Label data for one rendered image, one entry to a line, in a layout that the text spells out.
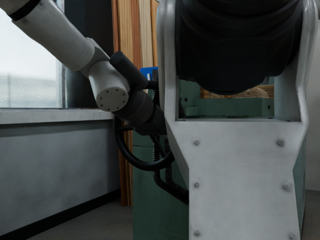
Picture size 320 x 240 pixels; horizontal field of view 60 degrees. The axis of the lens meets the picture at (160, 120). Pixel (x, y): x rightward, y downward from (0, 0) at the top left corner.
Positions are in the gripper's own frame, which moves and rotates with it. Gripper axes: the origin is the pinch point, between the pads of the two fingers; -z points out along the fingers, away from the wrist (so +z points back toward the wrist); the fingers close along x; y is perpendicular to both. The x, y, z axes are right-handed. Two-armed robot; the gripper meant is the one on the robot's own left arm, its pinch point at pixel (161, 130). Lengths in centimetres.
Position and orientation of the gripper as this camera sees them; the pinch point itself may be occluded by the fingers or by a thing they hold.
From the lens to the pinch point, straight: 75.7
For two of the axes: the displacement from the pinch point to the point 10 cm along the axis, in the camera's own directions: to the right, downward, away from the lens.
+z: -5.1, -4.8, -7.1
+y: 2.7, -8.8, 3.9
